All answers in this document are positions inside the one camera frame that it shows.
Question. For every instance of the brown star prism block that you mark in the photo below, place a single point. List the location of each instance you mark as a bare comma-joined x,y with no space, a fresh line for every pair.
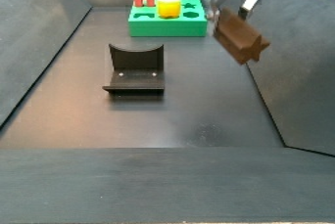
239,37

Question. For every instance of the black curved fixture stand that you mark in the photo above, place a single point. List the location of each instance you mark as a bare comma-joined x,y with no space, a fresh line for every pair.
137,70

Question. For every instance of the yellow pentagon block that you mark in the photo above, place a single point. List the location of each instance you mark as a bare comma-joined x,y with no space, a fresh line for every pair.
169,8

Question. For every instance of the green shape sorter base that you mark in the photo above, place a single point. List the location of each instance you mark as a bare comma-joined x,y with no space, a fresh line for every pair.
145,23

